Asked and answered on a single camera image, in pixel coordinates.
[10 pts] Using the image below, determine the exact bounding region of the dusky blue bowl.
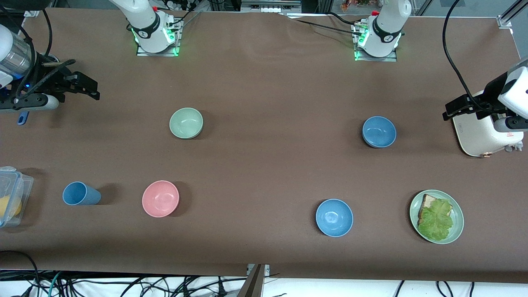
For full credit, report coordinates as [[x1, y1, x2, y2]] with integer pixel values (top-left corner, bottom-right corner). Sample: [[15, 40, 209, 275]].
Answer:
[[362, 116, 397, 149]]

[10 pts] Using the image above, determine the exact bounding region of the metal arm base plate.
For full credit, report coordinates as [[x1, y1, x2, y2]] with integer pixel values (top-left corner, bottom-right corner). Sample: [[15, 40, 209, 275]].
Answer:
[[136, 31, 181, 57], [354, 25, 398, 62]]

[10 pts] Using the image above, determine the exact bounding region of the pale green bowl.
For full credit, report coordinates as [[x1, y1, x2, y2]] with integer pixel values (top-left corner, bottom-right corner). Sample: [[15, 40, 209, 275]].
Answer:
[[169, 107, 204, 139]]

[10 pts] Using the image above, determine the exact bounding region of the aluminium frame profile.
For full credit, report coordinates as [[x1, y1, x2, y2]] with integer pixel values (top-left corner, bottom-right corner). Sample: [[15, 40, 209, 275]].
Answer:
[[497, 0, 528, 28]]

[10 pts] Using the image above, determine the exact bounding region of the yellow fruit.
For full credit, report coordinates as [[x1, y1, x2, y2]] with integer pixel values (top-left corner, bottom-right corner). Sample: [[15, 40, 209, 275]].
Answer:
[[0, 196, 22, 218]]

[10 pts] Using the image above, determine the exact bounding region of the grey power strip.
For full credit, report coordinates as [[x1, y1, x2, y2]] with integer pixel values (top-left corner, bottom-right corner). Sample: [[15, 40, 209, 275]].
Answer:
[[241, 0, 302, 13]]

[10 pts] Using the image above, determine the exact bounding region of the white power strip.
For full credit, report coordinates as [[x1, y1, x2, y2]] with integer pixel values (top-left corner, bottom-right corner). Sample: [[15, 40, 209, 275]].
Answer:
[[163, 0, 198, 11]]

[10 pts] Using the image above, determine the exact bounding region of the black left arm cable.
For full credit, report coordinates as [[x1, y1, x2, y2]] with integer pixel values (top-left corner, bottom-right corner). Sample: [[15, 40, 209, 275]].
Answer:
[[443, 0, 487, 112]]

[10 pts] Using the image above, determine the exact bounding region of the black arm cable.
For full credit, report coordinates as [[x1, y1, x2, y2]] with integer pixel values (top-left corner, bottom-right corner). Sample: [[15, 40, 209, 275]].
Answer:
[[8, 8, 54, 104], [443, 0, 487, 112]]

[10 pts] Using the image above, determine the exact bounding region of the bright blue bowl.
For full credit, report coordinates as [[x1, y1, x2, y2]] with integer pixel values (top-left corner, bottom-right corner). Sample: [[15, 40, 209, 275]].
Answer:
[[316, 199, 354, 238]]

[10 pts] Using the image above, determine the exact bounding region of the black base power cable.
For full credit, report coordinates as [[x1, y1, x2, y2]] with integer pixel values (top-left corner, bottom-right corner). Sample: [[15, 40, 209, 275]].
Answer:
[[171, 8, 203, 27], [280, 12, 363, 33]]

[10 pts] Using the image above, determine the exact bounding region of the white bread slice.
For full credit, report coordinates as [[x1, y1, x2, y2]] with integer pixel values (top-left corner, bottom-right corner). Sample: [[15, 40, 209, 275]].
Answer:
[[417, 194, 438, 225]]

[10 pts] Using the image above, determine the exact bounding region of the glass lid with blue knob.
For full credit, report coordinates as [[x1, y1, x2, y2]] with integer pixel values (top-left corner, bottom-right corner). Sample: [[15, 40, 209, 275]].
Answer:
[[39, 53, 61, 68]]

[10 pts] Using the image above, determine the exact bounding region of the metal mount post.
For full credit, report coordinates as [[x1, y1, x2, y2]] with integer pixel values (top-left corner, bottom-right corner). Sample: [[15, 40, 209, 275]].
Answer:
[[237, 264, 271, 297]]

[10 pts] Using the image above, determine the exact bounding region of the pink bowl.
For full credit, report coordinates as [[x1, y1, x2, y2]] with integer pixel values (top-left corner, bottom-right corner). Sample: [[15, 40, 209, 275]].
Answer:
[[142, 180, 180, 218]]

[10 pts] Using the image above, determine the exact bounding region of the cream white toaster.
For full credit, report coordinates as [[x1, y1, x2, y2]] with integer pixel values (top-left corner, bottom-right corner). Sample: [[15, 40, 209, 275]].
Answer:
[[453, 91, 524, 158]]

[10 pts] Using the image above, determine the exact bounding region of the green lettuce leaf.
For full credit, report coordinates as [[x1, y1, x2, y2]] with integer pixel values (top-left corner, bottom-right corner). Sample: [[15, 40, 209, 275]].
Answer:
[[418, 199, 454, 241]]

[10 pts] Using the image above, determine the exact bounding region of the brown table mat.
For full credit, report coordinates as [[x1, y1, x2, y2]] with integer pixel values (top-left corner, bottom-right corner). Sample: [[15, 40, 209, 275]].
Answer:
[[0, 7, 528, 284]]

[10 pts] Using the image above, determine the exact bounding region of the teal cable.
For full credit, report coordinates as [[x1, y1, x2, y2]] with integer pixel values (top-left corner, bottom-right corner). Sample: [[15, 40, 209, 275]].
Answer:
[[49, 270, 62, 297]]

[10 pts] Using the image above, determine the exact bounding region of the clear plastic food container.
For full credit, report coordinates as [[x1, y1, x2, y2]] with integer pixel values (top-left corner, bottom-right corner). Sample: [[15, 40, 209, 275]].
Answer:
[[0, 166, 34, 228]]

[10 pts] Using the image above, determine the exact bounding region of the blue plastic cup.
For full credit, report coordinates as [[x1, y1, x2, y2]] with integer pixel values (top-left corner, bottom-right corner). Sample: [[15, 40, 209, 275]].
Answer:
[[62, 181, 101, 206]]

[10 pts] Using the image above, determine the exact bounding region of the black pot with blue handle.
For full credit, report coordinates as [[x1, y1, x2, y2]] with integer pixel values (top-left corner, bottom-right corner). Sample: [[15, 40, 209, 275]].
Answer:
[[17, 53, 74, 126]]

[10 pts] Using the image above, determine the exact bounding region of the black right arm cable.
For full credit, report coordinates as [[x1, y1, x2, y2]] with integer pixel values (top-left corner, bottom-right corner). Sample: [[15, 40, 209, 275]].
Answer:
[[8, 8, 54, 104]]

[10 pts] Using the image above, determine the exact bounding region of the pale green plate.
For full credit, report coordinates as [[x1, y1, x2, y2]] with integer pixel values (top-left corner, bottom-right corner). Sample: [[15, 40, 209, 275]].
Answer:
[[410, 189, 464, 245]]

